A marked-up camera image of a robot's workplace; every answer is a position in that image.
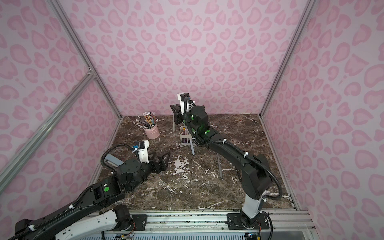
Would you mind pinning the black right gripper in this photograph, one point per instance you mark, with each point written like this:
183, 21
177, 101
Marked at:
178, 112

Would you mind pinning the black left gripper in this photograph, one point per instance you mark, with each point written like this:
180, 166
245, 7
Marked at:
157, 162

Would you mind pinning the cream toothbrush holder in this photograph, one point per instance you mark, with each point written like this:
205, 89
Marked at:
180, 135

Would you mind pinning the grey blue toothbrush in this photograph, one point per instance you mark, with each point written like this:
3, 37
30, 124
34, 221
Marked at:
192, 148

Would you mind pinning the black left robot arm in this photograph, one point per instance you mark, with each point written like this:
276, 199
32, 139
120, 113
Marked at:
71, 223

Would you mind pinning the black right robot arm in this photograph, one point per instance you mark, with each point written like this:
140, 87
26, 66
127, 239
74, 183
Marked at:
258, 181

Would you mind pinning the dark grey toothbrush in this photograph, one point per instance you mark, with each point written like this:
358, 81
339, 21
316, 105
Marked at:
219, 167

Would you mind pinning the pink pencil cup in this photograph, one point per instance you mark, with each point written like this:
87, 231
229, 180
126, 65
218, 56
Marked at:
152, 133

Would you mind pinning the coloured pencils bunch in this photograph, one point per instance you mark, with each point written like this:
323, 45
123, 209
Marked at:
147, 120

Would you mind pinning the grey blue box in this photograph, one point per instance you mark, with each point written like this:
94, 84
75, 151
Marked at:
112, 160

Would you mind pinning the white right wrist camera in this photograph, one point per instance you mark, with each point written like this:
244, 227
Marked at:
185, 102

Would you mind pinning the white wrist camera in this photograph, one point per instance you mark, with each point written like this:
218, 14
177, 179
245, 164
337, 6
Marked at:
185, 102
140, 148

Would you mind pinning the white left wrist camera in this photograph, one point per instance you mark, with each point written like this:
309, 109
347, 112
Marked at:
140, 148

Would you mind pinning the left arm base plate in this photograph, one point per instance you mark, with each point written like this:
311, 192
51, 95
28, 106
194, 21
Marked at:
138, 222

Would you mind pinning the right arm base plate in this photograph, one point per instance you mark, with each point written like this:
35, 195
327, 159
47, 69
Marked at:
239, 221

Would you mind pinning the aluminium frame rail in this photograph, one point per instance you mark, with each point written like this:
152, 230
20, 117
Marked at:
285, 224

